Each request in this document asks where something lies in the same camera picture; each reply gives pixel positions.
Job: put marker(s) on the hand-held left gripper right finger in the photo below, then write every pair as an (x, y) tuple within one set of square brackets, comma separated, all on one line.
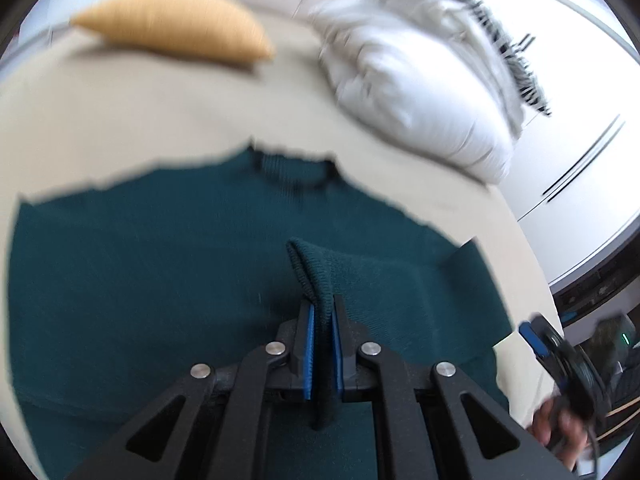
[(338, 355)]

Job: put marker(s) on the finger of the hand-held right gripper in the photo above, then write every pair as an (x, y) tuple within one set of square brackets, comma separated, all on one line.
[(531, 336)]

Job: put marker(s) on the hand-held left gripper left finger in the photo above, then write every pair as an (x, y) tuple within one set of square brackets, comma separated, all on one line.
[(308, 355)]

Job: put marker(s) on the dark green knit sweater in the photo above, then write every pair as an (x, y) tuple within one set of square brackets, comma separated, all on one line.
[(150, 285)]

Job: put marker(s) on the person's right hand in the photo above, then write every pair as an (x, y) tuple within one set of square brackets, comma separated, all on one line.
[(555, 425)]

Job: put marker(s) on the white folded duvet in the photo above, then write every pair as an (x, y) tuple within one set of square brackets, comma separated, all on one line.
[(425, 90)]

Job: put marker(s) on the bed with beige sheet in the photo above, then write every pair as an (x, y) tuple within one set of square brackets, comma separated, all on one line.
[(150, 110)]

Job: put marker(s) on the zebra striped pillow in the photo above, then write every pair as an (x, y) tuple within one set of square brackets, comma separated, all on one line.
[(480, 15)]

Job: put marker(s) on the yellow pillow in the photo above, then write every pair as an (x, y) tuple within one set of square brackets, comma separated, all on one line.
[(175, 22)]

